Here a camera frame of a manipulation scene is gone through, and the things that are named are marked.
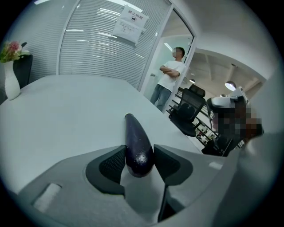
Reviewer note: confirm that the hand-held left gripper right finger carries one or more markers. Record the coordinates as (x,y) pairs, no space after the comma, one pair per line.
(188,177)

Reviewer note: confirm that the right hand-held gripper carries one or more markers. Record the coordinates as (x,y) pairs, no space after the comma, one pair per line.
(250,177)

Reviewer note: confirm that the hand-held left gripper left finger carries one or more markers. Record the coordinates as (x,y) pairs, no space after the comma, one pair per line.
(73,177)

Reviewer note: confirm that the purple eggplant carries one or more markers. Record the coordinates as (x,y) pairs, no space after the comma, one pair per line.
(137,150)

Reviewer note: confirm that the large grey square table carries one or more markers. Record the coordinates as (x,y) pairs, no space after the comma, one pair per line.
(66,122)

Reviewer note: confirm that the person's black printed t-shirt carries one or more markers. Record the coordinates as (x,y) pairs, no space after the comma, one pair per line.
(213,148)

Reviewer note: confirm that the person's head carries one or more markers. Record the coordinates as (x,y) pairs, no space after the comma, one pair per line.
(237,124)

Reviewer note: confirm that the black mesh office chair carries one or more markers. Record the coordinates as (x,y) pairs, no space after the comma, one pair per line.
(188,106)

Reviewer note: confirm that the grey pendant lamp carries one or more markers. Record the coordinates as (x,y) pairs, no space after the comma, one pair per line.
(230,86)

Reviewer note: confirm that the white vase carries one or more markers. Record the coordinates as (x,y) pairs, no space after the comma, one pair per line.
(11,84)

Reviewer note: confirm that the pink and green flower bouquet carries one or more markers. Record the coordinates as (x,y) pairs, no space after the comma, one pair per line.
(12,49)

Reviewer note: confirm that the white paper notice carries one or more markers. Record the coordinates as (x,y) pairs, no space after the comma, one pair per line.
(128,24)

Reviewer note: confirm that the white head-mounted camera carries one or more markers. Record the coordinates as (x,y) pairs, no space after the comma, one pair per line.
(222,102)

